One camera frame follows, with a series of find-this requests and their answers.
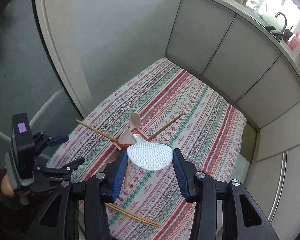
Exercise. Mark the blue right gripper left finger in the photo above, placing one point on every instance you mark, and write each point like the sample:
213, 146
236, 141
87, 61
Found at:
115, 173

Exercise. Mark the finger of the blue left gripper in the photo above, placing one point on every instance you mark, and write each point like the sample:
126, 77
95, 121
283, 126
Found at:
55, 141
73, 165

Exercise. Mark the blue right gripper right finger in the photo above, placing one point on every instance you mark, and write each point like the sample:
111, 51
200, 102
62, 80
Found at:
187, 177

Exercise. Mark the wooden chopstick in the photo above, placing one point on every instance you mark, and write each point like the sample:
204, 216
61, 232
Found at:
132, 214
97, 131
165, 127
126, 174

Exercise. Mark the small white rice paddle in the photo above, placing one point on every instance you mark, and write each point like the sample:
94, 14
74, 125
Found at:
126, 137

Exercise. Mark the pink perforated utensil holder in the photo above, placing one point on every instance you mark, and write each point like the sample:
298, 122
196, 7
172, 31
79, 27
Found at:
136, 131

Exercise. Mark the red plastic spoon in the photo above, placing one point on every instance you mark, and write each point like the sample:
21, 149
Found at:
121, 146

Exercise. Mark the kitchen faucet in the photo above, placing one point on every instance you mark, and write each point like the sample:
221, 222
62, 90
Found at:
276, 24

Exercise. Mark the person's left hand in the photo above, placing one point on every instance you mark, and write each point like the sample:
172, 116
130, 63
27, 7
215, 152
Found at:
6, 187

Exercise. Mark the patterned striped tablecloth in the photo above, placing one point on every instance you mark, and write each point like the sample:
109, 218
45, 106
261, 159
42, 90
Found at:
209, 134

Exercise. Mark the pink bottle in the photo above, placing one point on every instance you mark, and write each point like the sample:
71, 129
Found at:
293, 41

